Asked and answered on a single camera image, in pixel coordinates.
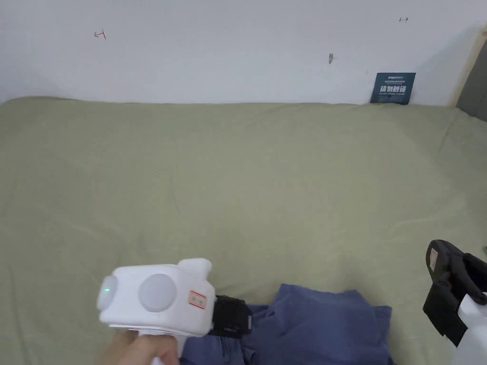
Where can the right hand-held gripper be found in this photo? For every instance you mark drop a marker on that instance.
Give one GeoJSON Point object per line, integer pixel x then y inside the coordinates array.
{"type": "Point", "coordinates": [473, 334]}

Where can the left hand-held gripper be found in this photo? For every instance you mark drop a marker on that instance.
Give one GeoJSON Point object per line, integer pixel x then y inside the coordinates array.
{"type": "Point", "coordinates": [156, 296]}

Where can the dark blue shirt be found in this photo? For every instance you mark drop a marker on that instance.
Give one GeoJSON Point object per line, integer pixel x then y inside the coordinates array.
{"type": "Point", "coordinates": [319, 327]}

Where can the person's left hand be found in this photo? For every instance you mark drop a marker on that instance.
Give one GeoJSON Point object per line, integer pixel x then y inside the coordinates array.
{"type": "Point", "coordinates": [140, 351]}

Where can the bed with pale green sheet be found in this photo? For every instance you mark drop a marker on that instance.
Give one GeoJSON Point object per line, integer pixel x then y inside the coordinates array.
{"type": "Point", "coordinates": [236, 171]}

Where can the dark blue printed card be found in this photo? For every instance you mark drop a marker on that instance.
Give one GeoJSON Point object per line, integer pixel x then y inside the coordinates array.
{"type": "Point", "coordinates": [392, 88]}

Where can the grey padded headboard wooden frame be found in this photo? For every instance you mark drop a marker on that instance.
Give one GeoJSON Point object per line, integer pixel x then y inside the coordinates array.
{"type": "Point", "coordinates": [475, 83]}

